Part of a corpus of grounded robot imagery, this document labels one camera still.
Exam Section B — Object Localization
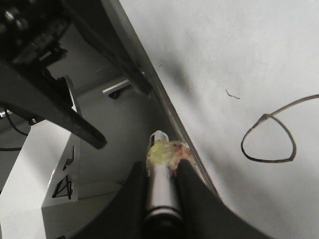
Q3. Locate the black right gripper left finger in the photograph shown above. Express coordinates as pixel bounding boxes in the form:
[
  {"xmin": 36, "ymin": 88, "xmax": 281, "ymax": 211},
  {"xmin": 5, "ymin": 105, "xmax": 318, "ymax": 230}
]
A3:
[{"xmin": 73, "ymin": 162, "xmax": 147, "ymax": 239}]

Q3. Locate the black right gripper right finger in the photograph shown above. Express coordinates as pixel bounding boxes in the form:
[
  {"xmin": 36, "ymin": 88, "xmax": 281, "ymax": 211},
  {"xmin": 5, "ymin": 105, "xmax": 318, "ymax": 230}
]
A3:
[{"xmin": 176, "ymin": 159, "xmax": 270, "ymax": 239}]

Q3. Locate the black and white whiteboard marker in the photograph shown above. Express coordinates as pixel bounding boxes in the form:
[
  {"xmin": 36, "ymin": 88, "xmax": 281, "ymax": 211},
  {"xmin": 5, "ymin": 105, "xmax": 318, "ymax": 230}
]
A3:
[{"xmin": 143, "ymin": 130, "xmax": 183, "ymax": 239}]

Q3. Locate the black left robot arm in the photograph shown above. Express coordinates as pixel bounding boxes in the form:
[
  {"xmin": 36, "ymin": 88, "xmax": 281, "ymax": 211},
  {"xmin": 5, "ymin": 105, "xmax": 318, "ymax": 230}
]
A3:
[{"xmin": 0, "ymin": 0, "xmax": 152, "ymax": 239}]

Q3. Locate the white whiteboard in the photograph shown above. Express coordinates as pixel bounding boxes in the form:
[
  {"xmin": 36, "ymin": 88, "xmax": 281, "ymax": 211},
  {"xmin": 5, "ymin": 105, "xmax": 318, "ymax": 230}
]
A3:
[{"xmin": 121, "ymin": 0, "xmax": 319, "ymax": 239}]

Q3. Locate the silver metal cylinder rod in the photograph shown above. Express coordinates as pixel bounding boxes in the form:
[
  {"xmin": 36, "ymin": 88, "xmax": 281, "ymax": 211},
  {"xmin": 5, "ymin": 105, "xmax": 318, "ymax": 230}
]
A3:
[{"xmin": 102, "ymin": 80, "xmax": 131, "ymax": 95}]

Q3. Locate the white metal support bracket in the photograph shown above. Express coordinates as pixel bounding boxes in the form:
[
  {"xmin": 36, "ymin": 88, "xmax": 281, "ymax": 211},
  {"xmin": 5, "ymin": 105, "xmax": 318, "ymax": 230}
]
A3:
[{"xmin": 41, "ymin": 74, "xmax": 130, "ymax": 239}]

